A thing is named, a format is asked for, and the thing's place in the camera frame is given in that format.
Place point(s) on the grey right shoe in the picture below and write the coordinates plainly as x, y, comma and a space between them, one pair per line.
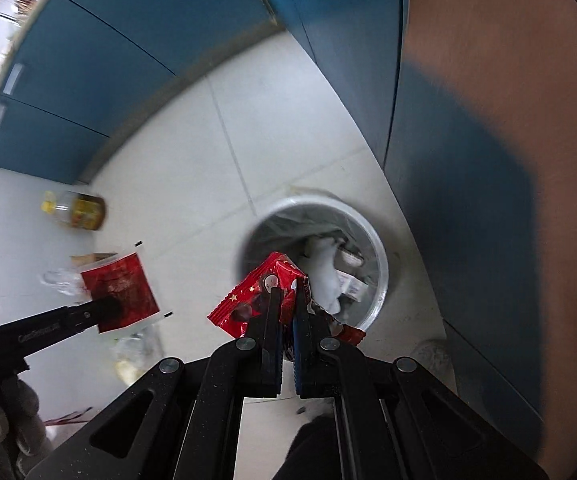
434, 355

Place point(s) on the blue kitchen cabinet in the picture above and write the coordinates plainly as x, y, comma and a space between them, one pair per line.
191, 118

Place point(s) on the white gloved left hand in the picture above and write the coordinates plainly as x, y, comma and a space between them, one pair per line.
23, 439

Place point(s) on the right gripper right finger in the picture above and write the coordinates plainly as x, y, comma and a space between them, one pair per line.
389, 420

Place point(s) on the round grey trash bin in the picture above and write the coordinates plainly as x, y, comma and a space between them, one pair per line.
334, 245

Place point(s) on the yellow oil bottle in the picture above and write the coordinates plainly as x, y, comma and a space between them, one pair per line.
77, 210

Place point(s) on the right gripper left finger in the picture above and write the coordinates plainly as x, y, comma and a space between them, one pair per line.
179, 420

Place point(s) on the crumpled plastic bag on floor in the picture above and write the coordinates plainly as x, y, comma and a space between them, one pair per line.
135, 354

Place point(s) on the small red snack wrapper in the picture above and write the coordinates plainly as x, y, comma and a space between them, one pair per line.
248, 299

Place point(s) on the small cardboard box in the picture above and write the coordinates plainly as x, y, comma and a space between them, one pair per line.
89, 259

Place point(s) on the red sachet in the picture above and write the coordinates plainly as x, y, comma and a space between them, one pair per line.
126, 278

